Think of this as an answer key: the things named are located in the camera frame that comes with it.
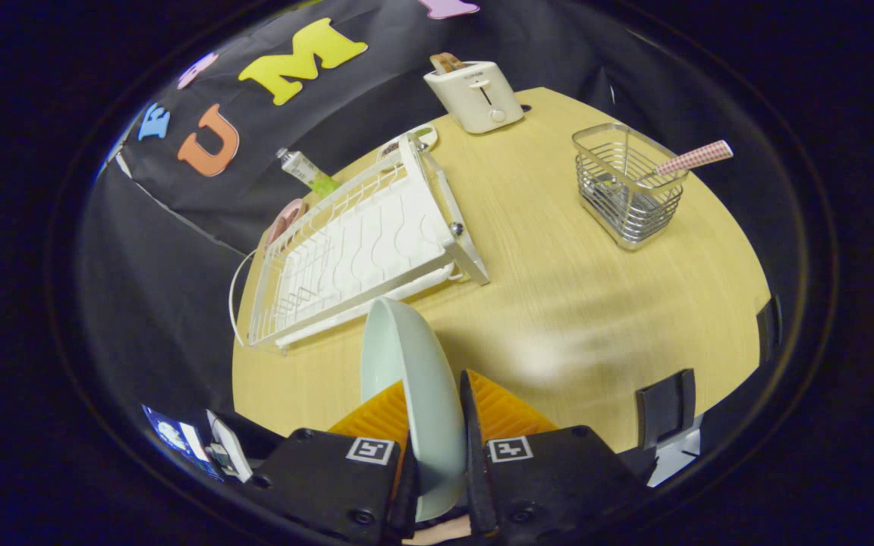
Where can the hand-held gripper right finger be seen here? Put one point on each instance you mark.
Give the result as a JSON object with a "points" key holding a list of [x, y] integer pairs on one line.
{"points": [[475, 470]]}

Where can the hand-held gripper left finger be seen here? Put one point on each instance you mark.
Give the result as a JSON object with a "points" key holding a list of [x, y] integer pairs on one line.
{"points": [[315, 478]]}

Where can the pale green plate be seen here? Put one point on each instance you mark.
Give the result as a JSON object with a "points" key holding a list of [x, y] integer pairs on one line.
{"points": [[414, 379]]}

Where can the pink plate with food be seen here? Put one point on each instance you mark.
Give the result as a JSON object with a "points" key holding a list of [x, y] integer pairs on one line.
{"points": [[285, 224]]}

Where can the white monitor stand table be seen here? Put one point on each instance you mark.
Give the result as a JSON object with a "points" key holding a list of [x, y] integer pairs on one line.
{"points": [[231, 447]]}

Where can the computer monitor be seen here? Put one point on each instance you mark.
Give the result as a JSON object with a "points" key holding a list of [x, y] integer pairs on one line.
{"points": [[179, 440]]}

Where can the black backdrop cloth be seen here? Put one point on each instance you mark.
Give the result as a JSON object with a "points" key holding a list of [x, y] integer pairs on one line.
{"points": [[179, 250]]}

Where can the green liquid plastic bottle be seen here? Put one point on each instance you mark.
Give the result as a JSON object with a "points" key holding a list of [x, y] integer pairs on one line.
{"points": [[304, 171]]}

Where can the white divided snack tray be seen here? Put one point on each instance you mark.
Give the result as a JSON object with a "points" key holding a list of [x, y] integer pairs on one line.
{"points": [[418, 138]]}

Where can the white toaster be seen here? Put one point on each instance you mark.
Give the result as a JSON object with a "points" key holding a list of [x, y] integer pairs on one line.
{"points": [[475, 95]]}

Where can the brown bread slice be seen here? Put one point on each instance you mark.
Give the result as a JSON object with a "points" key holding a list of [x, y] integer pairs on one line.
{"points": [[446, 62]]}

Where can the black bracket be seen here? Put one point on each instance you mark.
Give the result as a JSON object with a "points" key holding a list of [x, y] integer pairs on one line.
{"points": [[768, 330], [664, 406]]}

